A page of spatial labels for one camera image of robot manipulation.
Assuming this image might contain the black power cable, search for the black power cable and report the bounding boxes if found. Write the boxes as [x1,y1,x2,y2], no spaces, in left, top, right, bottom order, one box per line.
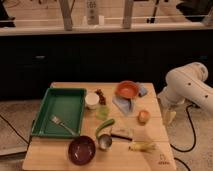
[169,103,201,171]

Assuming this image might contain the red grapes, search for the red grapes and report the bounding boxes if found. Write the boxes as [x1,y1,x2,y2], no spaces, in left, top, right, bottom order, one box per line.
[95,89,106,105]

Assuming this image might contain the black handled knife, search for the black handled knife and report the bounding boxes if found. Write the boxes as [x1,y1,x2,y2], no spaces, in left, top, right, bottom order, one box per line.
[110,128,133,141]

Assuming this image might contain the blue cloth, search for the blue cloth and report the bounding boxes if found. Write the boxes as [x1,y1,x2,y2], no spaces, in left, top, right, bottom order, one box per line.
[112,83,148,115]

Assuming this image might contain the silver measuring cup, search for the silver measuring cup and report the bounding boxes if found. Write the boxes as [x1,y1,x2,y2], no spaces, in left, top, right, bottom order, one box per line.
[98,134,112,150]

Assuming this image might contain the green cucumber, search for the green cucumber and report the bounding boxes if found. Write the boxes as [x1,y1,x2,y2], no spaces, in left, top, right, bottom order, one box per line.
[95,118,115,138]

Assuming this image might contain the green plastic tray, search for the green plastic tray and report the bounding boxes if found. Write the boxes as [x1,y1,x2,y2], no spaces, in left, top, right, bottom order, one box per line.
[31,88,86,139]

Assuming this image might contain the light green cup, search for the light green cup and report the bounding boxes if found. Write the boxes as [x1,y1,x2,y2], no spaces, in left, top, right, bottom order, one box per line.
[96,105,109,120]

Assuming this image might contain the purple bowl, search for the purple bowl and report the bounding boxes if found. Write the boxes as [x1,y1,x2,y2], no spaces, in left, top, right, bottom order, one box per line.
[68,136,96,166]

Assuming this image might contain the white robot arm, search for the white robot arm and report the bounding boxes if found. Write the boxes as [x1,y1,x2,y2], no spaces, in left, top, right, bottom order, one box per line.
[157,62,213,125]

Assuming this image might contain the silver fork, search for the silver fork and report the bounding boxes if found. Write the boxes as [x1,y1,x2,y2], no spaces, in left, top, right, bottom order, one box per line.
[51,115,77,136]

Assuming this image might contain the orange bowl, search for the orange bowl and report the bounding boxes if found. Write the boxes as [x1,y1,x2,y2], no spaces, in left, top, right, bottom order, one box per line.
[115,80,139,99]

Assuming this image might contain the wooden cutting board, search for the wooden cutting board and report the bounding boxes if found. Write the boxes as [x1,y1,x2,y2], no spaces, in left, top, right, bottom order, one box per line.
[23,82,176,171]

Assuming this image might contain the white cup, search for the white cup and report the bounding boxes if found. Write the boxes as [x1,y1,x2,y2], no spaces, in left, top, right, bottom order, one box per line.
[85,93,99,109]

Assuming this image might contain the yellow banana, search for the yellow banana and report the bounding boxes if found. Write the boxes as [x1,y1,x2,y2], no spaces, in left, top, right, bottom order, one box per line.
[129,142,155,151]

